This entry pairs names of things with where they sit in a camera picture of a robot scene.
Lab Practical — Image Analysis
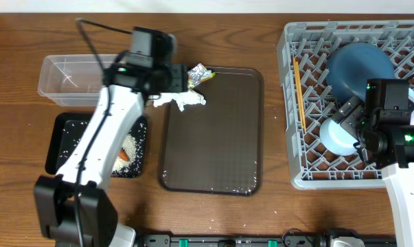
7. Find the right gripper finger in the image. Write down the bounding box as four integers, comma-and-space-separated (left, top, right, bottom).
339, 118, 365, 139
331, 96, 364, 124

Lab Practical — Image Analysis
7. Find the light blue bowl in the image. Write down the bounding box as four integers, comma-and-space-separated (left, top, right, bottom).
319, 118, 356, 156

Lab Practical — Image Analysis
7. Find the large blue plate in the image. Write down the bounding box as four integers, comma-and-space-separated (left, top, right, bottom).
325, 43, 395, 103

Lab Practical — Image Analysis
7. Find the light blue cup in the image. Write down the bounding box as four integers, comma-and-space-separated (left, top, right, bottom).
409, 89, 414, 104

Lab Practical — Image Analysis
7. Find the white napkin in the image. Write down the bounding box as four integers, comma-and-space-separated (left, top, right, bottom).
153, 90, 206, 112

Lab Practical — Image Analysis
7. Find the pile of white rice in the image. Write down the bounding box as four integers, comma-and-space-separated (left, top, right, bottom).
57, 121, 146, 176

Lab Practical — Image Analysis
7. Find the orange carrot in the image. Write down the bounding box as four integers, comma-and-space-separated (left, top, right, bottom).
118, 148, 130, 161

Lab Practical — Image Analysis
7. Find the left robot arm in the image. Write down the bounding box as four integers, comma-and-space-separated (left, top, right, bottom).
34, 27, 188, 246

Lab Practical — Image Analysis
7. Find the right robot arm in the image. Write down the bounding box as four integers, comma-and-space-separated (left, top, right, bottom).
333, 79, 414, 246

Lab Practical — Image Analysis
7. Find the grey dishwasher rack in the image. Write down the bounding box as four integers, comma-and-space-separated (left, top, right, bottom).
277, 20, 414, 190

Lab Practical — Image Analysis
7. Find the black waste tray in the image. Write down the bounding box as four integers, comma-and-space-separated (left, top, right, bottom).
45, 113, 147, 178

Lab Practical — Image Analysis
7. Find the foil snack wrapper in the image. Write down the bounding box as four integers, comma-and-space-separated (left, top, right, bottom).
187, 63, 216, 89

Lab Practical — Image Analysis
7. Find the clear plastic bin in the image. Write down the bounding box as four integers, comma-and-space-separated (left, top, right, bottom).
38, 54, 102, 107

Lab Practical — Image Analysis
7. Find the brown serving tray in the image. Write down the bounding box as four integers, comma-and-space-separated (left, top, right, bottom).
158, 67, 264, 196

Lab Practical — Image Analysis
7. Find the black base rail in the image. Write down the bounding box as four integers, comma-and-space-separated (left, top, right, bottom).
133, 233, 397, 247

